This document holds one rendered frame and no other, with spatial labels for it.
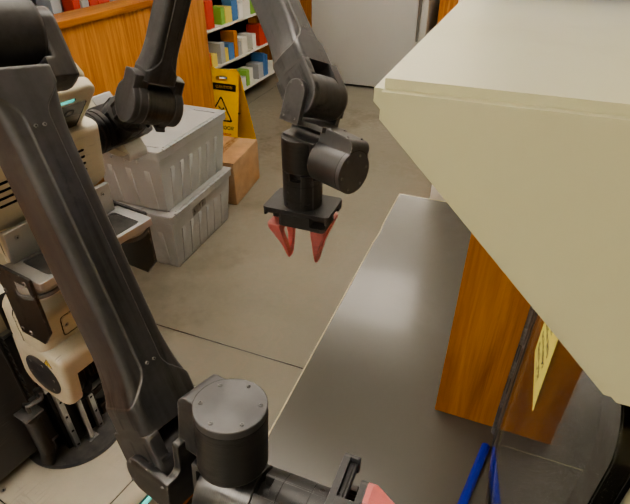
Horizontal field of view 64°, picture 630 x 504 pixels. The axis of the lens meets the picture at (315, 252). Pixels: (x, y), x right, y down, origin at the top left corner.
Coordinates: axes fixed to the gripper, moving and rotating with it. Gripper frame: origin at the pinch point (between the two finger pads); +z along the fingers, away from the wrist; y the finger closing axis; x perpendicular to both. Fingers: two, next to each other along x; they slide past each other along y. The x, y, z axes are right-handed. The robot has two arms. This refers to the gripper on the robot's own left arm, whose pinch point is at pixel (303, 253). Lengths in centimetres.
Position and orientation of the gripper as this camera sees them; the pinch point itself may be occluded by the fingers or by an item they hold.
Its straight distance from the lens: 79.6
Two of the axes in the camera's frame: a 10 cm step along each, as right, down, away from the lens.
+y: 9.3, 2.0, -3.0
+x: 3.6, -5.3, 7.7
